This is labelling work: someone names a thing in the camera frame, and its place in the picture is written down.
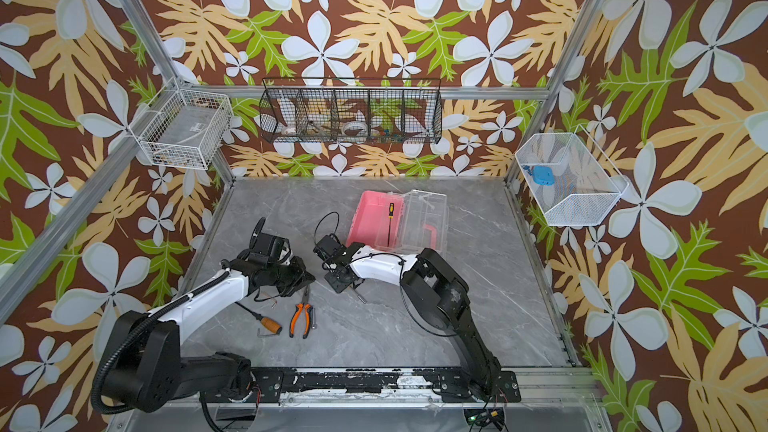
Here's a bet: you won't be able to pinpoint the dark hex key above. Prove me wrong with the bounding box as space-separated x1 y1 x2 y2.
257 329 279 337

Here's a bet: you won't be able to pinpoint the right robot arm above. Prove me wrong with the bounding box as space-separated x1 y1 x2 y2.
313 234 520 401

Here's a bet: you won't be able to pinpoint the white wire basket left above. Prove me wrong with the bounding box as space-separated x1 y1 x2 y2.
133 85 232 170

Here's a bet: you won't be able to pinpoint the pink plastic tool box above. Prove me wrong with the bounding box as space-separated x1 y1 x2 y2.
346 189 449 254

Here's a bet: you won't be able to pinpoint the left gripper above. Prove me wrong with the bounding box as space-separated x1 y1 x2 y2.
269 255 319 295

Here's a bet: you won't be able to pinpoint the white wire basket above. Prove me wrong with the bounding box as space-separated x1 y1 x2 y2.
133 85 232 170
515 128 629 228

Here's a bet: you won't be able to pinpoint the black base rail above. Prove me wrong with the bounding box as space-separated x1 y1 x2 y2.
207 367 521 406

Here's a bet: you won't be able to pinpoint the aluminium frame post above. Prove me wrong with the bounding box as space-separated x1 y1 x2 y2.
119 0 234 185

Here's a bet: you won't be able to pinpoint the orange handled screwdriver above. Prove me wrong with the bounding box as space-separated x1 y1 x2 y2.
236 302 282 335

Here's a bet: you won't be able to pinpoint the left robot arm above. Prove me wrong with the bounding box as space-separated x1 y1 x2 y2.
90 236 315 415

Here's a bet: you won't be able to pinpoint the white wire basket right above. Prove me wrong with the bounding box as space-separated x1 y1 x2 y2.
515 128 629 228

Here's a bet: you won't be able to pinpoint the blue object in basket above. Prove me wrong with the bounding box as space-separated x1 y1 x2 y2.
530 165 556 186

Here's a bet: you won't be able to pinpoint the black wire basket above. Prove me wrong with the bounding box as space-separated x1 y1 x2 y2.
257 77 444 144

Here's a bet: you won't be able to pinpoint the orange handled pliers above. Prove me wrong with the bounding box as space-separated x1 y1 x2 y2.
289 285 313 339

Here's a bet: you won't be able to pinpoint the thin black yellow screwdriver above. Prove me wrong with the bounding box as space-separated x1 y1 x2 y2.
386 202 395 248

